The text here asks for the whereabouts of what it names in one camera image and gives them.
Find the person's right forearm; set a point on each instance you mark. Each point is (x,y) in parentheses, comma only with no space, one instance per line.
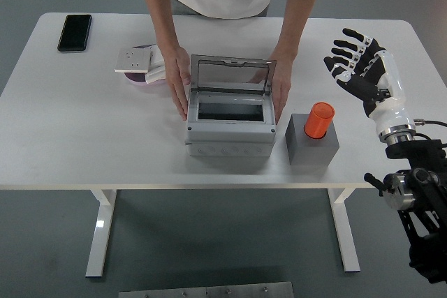
(159,8)

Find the purple bowl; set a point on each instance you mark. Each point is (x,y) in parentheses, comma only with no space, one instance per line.
(139,80)

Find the person's right hand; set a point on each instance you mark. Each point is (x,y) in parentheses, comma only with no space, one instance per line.
(176,71)

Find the person's left hand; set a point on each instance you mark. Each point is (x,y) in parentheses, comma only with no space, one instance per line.
(283,78)

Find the orange cylindrical battery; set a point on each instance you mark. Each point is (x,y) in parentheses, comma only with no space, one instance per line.
(317,120)

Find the grey cube holder with hole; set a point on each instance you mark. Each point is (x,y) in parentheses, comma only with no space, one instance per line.
(307,151)

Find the white wall socket plate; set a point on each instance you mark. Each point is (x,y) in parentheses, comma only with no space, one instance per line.
(132,60)

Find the black smartphone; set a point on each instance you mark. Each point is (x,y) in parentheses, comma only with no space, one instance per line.
(74,33)

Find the transparent hinged box lid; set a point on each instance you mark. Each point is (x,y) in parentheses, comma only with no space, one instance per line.
(230,62)

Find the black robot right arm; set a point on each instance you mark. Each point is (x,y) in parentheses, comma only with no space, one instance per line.
(422,179)

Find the white wall switch plate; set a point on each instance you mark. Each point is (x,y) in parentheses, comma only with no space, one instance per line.
(155,74)
(157,57)

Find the grey metal plate with screws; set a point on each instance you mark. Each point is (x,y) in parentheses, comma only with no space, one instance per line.
(206,291)

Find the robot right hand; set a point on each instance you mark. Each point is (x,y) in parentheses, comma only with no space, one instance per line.
(384,109)

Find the person's left forearm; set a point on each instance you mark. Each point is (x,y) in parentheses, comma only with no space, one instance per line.
(297,12)

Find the grey box cover frame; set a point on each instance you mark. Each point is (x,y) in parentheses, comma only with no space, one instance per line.
(227,130)

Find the grey junction box base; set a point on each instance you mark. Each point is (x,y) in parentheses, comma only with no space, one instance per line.
(230,151)

